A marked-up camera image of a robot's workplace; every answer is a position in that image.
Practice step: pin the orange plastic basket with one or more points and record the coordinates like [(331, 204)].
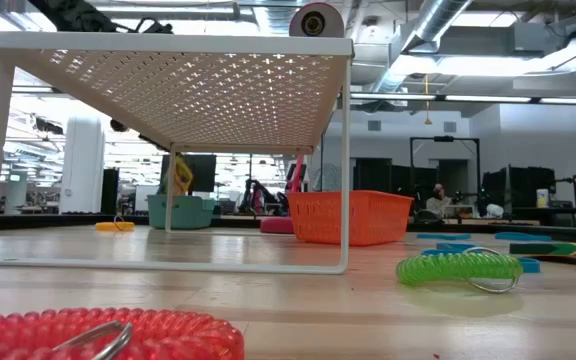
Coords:
[(378, 217)]

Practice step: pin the teal plastic basket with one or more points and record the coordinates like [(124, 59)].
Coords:
[(190, 212)]

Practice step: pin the red black background robot arm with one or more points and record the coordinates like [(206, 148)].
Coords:
[(258, 197)]

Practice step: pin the red desk lamp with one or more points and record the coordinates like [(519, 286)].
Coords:
[(275, 226)]

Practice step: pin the black computer monitor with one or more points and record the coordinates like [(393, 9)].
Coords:
[(204, 172)]

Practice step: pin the long ceiling strip light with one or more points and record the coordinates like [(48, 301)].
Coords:
[(398, 96)]

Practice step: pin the person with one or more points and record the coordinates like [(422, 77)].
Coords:
[(438, 202)]

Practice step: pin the black tall cabinet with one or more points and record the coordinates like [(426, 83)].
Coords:
[(109, 192)]

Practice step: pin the white perforated metal shelf riser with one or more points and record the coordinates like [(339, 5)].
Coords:
[(168, 44)]

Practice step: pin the black equipment cabinet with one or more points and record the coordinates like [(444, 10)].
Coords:
[(523, 187)]

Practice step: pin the white bottle yellow label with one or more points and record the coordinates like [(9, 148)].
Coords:
[(542, 199)]

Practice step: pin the black metal gantry frame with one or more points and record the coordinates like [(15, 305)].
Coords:
[(443, 139)]

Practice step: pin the silver ceiling air duct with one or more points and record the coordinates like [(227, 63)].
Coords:
[(433, 25)]

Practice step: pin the black aluminium table frame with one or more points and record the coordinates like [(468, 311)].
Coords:
[(68, 221)]

